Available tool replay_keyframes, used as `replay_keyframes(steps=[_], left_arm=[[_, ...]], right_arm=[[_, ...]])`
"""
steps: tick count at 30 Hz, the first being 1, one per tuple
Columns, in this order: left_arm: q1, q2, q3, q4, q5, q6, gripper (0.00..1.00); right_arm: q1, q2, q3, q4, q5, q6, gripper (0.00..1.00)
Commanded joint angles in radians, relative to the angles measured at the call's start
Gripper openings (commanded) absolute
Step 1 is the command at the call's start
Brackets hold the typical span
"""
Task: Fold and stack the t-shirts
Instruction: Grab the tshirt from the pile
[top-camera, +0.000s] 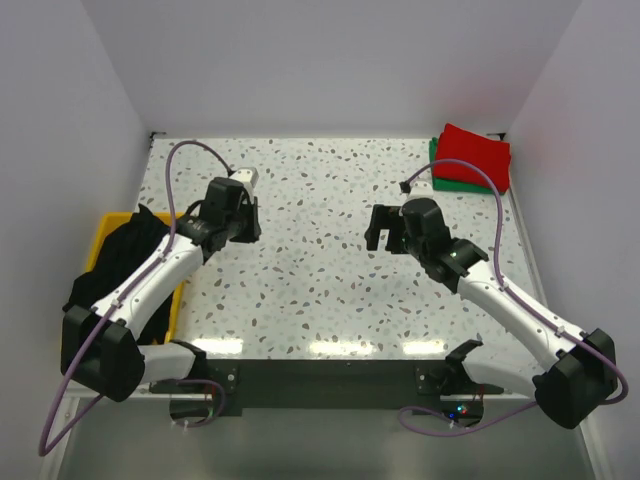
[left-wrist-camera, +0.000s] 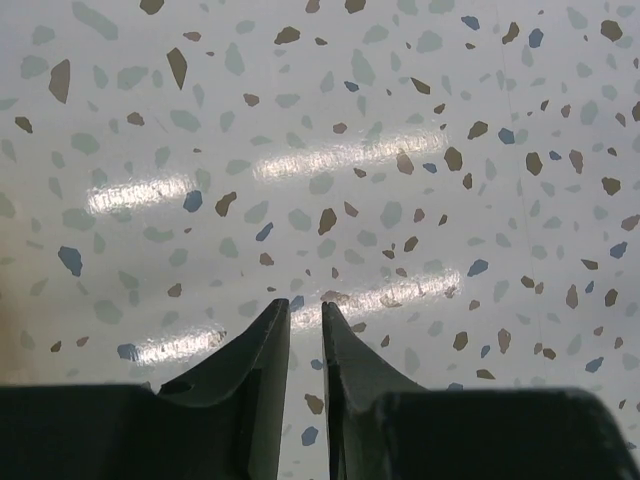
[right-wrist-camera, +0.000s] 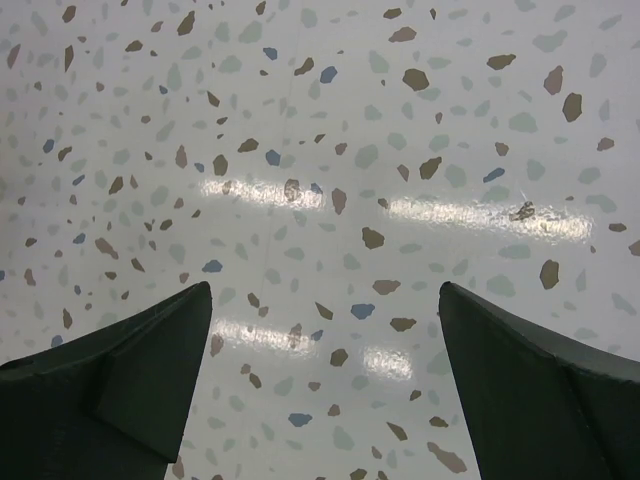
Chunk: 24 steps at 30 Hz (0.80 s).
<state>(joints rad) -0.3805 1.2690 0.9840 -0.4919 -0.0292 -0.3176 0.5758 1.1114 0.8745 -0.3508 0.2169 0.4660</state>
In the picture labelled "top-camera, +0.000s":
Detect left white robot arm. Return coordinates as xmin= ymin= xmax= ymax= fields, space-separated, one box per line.
xmin=61 ymin=168 xmax=261 ymax=402

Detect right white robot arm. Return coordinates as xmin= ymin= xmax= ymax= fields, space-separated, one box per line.
xmin=365 ymin=197 xmax=629 ymax=429

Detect folded green t shirt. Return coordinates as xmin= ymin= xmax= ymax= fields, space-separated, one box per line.
xmin=429 ymin=137 xmax=492 ymax=195

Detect black clothes in bin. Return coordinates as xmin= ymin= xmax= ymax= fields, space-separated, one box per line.
xmin=62 ymin=204 xmax=170 ymax=312

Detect yellow plastic bin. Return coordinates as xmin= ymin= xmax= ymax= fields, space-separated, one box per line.
xmin=62 ymin=205 xmax=184 ymax=345

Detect folded red t shirt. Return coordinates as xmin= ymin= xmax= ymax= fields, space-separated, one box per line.
xmin=432 ymin=123 xmax=511 ymax=195

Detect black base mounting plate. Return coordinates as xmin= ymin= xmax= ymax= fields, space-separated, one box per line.
xmin=150 ymin=359 xmax=504 ymax=424

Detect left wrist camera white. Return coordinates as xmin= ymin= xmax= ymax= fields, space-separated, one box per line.
xmin=230 ymin=167 xmax=259 ymax=190

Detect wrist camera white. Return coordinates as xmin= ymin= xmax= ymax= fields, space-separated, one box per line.
xmin=399 ymin=180 xmax=434 ymax=201
xmin=230 ymin=167 xmax=259 ymax=190

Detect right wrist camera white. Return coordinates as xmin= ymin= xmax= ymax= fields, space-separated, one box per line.
xmin=399 ymin=180 xmax=434 ymax=201

